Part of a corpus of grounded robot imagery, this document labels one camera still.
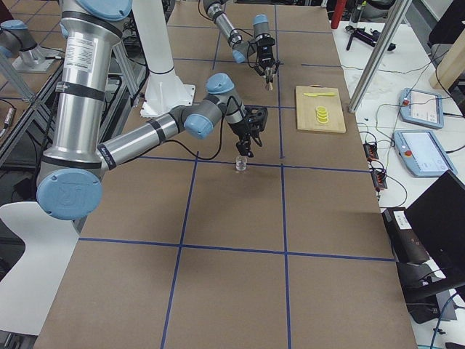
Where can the yellow plastic knife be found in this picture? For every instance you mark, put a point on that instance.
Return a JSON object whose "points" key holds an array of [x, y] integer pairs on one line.
{"points": [[319, 94]]}

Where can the right teach pendant tablet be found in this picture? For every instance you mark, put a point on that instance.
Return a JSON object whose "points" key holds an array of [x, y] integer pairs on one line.
{"points": [[422, 153]]}

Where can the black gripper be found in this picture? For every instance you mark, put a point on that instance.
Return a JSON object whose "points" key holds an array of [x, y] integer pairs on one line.
{"points": [[264, 54], [240, 131]]}

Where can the teach pendant tablet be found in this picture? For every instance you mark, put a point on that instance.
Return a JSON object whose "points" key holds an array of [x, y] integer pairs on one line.
{"points": [[421, 108], [422, 153]]}

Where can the brown paper table cover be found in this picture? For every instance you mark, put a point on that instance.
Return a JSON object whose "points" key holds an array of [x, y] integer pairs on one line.
{"points": [[184, 251]]}

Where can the left teach pendant tablet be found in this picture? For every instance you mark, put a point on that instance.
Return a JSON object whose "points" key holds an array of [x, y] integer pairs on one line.
{"points": [[421, 108]]}

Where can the steel double jigger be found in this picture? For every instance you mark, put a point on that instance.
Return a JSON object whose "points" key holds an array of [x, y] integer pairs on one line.
{"points": [[269, 77]]}

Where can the wooden plank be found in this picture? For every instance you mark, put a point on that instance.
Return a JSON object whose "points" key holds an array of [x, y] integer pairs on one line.
{"points": [[451, 66]]}

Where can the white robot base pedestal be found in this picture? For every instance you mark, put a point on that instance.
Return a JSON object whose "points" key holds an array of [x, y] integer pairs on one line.
{"points": [[164, 89]]}

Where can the aluminium frame post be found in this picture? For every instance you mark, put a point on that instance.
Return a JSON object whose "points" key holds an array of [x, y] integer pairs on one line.
{"points": [[389, 30]]}

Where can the wooden cutting board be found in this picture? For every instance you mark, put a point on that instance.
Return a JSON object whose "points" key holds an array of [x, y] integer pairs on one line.
{"points": [[306, 119]]}

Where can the black box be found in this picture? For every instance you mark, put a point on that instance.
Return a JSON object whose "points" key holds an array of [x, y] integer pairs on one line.
{"points": [[404, 241]]}

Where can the black computer monitor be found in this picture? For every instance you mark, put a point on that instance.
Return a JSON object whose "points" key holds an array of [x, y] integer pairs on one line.
{"points": [[437, 218]]}

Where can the black tripod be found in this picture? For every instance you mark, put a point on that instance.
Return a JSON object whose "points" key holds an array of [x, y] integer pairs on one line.
{"points": [[368, 37]]}

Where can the clear glass cup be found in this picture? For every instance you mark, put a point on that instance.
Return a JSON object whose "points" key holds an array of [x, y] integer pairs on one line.
{"points": [[241, 163]]}

